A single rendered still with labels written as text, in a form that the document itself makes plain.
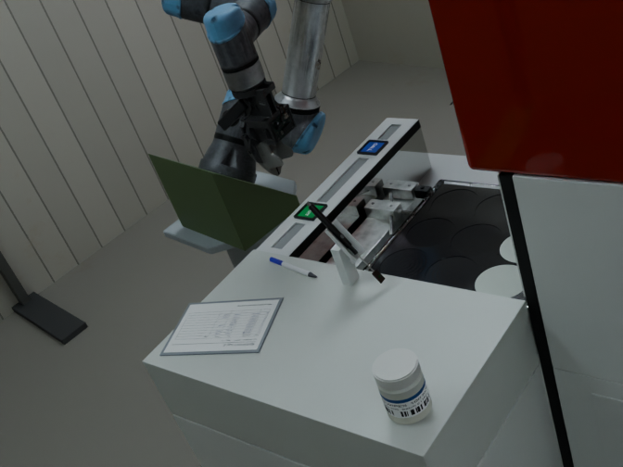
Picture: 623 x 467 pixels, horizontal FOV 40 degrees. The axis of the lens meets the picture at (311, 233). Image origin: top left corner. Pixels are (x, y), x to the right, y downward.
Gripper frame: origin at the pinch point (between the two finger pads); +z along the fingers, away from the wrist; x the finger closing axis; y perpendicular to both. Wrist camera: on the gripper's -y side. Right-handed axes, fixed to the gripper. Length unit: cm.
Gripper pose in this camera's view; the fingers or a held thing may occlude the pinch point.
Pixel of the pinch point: (273, 169)
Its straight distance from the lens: 178.0
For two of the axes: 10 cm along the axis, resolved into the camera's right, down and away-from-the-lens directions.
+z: 3.0, 7.9, 5.3
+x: 5.6, -6.0, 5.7
